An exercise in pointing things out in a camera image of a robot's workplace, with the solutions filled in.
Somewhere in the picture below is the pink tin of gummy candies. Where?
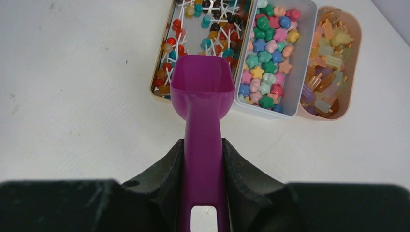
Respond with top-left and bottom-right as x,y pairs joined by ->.
298,6 -> 362,120

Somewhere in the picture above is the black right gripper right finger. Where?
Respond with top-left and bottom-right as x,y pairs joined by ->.
222,139 -> 410,232

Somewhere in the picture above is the purple plastic scoop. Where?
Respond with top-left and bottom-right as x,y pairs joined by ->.
171,55 -> 235,232

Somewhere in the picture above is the yellow tin of lollipops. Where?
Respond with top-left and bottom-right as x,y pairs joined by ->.
150,0 -> 257,101

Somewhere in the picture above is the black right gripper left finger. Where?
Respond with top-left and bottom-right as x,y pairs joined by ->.
0,140 -> 184,232

